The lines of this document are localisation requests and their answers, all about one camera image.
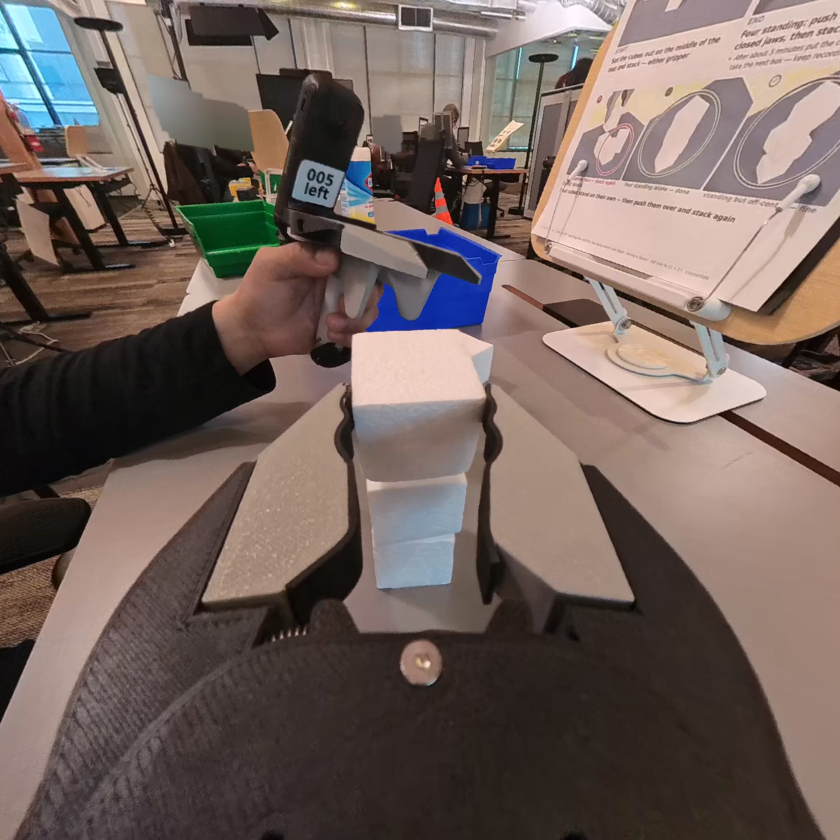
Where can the black floor lamp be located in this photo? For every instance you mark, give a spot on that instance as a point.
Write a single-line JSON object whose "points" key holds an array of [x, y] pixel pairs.
{"points": [[543, 58]]}

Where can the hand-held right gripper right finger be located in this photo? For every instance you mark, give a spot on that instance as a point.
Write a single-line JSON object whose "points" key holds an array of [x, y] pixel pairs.
{"points": [[551, 525]]}

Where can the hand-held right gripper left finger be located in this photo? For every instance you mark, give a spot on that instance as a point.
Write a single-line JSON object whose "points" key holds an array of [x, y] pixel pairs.
{"points": [[289, 518]]}

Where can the printed instruction sheet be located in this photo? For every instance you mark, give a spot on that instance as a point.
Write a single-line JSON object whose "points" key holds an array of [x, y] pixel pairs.
{"points": [[689, 197]]}

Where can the person's left forearm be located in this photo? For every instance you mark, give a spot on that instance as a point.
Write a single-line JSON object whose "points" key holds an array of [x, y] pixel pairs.
{"points": [[118, 400]]}

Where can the blue plastic bin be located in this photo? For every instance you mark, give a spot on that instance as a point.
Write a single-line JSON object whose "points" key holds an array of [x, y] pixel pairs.
{"points": [[492, 162], [453, 302]]}

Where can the wooden top desk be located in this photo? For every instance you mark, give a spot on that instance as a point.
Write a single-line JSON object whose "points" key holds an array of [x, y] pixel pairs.
{"points": [[65, 174]]}

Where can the black light stand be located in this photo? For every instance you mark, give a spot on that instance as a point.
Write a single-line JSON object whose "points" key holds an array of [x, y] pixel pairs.
{"points": [[110, 79]]}

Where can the black chair armrest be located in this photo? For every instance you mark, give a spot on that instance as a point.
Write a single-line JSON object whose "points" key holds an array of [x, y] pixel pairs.
{"points": [[39, 531]]}

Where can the green plastic bin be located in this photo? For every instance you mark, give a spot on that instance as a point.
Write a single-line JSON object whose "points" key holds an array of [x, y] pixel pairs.
{"points": [[229, 236]]}

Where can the cleaning wipes container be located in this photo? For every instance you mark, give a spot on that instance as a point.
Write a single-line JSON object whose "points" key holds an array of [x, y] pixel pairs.
{"points": [[359, 190]]}

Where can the orange traffic cone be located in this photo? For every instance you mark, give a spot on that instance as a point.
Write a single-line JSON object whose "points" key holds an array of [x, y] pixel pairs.
{"points": [[443, 207]]}

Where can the person's left hand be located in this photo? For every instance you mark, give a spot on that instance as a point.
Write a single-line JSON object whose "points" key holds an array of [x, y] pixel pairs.
{"points": [[275, 308]]}

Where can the white-based document stand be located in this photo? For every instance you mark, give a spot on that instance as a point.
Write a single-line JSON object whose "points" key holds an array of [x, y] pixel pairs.
{"points": [[689, 394]]}

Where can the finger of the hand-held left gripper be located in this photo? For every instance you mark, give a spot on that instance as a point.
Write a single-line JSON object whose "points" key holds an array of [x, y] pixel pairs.
{"points": [[453, 266], [384, 253]]}

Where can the black office chair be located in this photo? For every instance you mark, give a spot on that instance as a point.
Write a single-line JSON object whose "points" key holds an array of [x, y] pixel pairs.
{"points": [[423, 164]]}

